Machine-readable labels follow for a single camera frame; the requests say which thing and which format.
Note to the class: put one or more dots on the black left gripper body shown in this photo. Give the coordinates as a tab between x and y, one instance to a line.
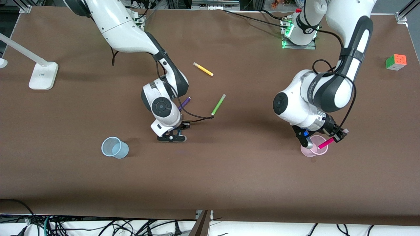
330	126

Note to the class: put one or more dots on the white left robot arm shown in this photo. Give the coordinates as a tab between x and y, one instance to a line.
295	98

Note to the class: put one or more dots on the silver metal box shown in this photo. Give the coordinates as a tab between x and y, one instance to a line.
215	2

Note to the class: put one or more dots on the yellow marker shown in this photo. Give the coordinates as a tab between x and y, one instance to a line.
203	69

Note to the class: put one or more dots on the black power plug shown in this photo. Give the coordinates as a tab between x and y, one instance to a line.
178	229

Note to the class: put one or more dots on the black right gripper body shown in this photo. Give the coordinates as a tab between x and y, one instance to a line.
185	125

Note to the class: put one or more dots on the brown table cover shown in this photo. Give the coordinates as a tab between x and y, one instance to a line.
210	180

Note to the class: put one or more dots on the pink plastic cup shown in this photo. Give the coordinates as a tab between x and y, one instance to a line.
310	152

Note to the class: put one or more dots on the pink marker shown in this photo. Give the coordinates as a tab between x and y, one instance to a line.
326	143

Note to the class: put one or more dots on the blue plastic cup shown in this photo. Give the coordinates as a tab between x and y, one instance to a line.
115	147

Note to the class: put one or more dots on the green marker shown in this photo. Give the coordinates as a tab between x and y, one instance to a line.
218	105

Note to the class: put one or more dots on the aluminium frame corner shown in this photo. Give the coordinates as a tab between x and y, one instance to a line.
407	11
25	6

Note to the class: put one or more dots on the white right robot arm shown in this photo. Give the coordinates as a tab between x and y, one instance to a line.
121	29

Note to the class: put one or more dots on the white desk lamp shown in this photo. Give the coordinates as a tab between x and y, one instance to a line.
42	78

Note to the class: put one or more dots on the purple marker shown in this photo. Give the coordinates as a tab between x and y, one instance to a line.
185	102

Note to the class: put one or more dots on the rubik's cube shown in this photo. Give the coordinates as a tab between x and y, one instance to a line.
396	62

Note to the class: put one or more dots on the aluminium frame post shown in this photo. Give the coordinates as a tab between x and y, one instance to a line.
200	226

